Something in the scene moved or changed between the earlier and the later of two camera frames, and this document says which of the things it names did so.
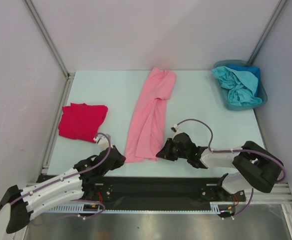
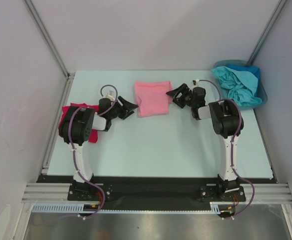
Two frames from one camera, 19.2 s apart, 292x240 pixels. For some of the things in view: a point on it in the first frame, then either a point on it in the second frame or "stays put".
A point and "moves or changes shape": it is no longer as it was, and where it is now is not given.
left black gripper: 120,161 -> 127,106
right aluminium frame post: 266,32 stays put
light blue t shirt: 242,88 stays put
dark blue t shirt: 254,70 stays put
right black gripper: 172,149 -> 185,95
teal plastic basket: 262,92 stays put
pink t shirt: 145,137 moves or changes shape
